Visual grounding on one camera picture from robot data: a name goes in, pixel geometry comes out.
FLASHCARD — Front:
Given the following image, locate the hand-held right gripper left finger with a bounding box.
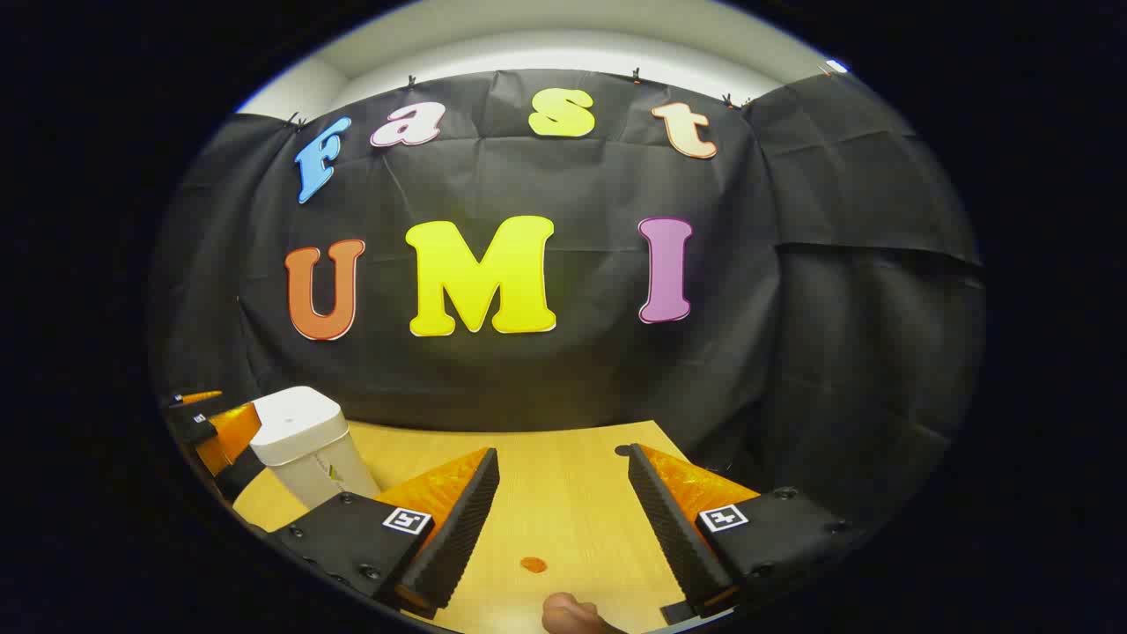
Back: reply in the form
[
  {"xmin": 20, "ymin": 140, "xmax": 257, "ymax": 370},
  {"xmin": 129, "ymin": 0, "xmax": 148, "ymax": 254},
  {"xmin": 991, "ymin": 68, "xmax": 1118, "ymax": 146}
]
[{"xmin": 267, "ymin": 447, "xmax": 501, "ymax": 620}]

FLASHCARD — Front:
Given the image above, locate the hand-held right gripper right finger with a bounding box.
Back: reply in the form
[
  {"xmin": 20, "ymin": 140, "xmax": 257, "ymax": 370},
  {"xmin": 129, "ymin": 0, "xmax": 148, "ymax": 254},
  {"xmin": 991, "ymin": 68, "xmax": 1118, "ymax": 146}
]
[{"xmin": 627, "ymin": 443, "xmax": 855, "ymax": 626}]

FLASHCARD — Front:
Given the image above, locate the white desktop garbage bin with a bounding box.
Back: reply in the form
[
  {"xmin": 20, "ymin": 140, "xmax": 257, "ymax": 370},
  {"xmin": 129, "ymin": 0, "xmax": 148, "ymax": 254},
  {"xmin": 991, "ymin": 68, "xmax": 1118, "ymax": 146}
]
[{"xmin": 249, "ymin": 386, "xmax": 381, "ymax": 510}]

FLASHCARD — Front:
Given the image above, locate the wooden desktop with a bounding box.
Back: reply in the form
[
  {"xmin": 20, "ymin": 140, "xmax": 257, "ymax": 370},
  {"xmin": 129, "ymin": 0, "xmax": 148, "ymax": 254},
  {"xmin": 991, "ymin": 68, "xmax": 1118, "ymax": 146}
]
[{"xmin": 231, "ymin": 420, "xmax": 762, "ymax": 634}]

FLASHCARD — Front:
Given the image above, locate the black backdrop cloth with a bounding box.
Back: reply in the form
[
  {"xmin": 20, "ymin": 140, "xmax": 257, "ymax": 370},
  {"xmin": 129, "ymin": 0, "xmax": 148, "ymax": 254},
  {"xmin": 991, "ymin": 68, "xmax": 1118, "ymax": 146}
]
[{"xmin": 148, "ymin": 69, "xmax": 985, "ymax": 529}]

